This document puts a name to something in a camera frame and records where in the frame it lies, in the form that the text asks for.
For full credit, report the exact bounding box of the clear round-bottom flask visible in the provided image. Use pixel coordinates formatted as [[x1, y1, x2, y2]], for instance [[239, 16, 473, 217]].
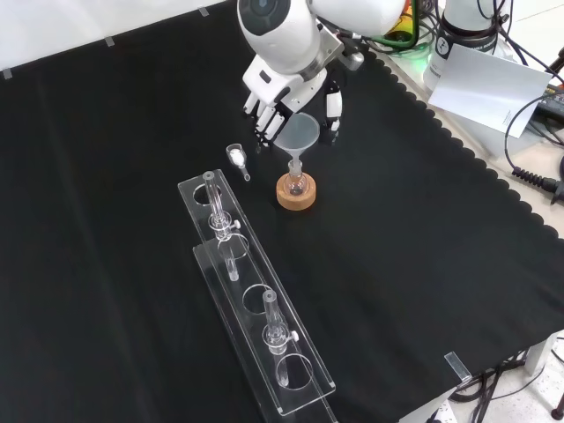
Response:
[[285, 160, 308, 197]]

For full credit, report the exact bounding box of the pale board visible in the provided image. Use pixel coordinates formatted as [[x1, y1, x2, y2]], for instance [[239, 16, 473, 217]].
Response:
[[427, 43, 554, 140]]

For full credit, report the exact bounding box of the white bench leg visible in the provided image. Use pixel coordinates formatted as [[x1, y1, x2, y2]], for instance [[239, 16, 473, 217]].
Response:
[[523, 331, 564, 376]]

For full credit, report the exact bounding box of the clear funnel stand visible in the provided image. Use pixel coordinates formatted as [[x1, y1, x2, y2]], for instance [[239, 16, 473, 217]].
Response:
[[176, 168, 338, 423]]

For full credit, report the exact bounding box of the translucent plastic funnel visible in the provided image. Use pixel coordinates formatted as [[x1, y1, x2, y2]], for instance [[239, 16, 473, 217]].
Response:
[[273, 112, 322, 171]]

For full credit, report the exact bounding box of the black cloth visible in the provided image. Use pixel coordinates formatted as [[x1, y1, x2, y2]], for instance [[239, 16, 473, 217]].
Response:
[[0, 0, 564, 423]]

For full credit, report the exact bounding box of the green cable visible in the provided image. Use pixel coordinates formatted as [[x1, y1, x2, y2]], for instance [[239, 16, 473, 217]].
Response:
[[360, 0, 420, 50]]

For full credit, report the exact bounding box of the black floor cable bundle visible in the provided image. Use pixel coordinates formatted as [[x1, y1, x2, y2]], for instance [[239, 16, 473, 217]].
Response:
[[448, 334, 564, 423]]

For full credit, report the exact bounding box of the cork ring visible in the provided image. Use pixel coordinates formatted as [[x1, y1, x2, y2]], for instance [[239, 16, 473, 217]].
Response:
[[275, 172, 319, 212]]

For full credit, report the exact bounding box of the clear weighing funnel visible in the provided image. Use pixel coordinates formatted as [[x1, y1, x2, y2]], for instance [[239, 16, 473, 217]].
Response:
[[225, 143, 253, 183]]

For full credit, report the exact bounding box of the black electronic box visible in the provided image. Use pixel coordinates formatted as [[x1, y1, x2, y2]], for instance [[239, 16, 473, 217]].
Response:
[[534, 80, 564, 121]]

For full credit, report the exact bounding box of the black cable with ribbed plug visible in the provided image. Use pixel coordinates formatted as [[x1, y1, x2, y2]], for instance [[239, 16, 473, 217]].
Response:
[[503, 93, 564, 204]]

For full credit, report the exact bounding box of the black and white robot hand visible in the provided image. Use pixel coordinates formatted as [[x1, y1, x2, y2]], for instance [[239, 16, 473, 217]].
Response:
[[241, 56, 345, 154]]

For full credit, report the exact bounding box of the yellow stop button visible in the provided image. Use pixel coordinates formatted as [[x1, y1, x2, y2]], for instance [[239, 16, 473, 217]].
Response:
[[384, 3, 418, 43]]

